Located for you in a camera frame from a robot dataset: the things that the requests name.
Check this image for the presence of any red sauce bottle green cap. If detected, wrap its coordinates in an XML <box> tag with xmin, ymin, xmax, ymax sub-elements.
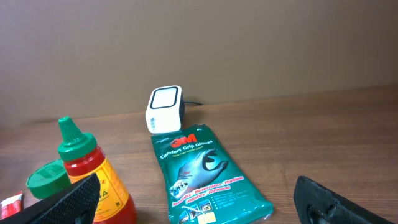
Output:
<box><xmin>58</xmin><ymin>116</ymin><xmax>137</xmax><ymax>224</ymax></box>

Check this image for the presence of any dark green box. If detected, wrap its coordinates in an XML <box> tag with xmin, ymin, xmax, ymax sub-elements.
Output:
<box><xmin>151</xmin><ymin>124</ymin><xmax>274</xmax><ymax>224</ymax></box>

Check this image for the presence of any white barcode scanner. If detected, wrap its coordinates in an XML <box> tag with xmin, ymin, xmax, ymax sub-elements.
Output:
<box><xmin>145</xmin><ymin>85</ymin><xmax>185</xmax><ymax>134</ymax></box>

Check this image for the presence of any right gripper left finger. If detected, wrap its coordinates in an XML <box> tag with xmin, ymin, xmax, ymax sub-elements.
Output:
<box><xmin>1</xmin><ymin>173</ymin><xmax>101</xmax><ymax>224</ymax></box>

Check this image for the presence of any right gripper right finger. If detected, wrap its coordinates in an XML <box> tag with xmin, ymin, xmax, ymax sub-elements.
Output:
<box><xmin>294</xmin><ymin>176</ymin><xmax>392</xmax><ymax>224</ymax></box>

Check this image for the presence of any clear jar green lid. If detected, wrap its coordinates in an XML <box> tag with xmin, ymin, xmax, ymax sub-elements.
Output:
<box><xmin>26</xmin><ymin>159</ymin><xmax>71</xmax><ymax>199</ymax></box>

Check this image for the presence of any red stick packet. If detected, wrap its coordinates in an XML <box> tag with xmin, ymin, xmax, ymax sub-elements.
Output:
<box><xmin>1</xmin><ymin>191</ymin><xmax>23</xmax><ymax>220</ymax></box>

